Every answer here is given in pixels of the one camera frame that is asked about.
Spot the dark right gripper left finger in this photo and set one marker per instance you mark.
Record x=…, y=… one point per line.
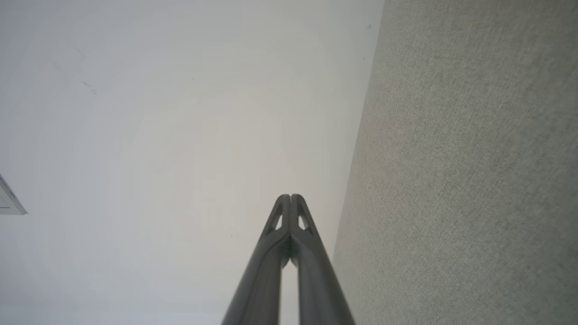
x=262, y=280

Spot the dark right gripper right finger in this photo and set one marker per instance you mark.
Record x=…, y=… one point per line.
x=318, y=280

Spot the grey fabric sofa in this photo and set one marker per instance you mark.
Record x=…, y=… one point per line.
x=474, y=180

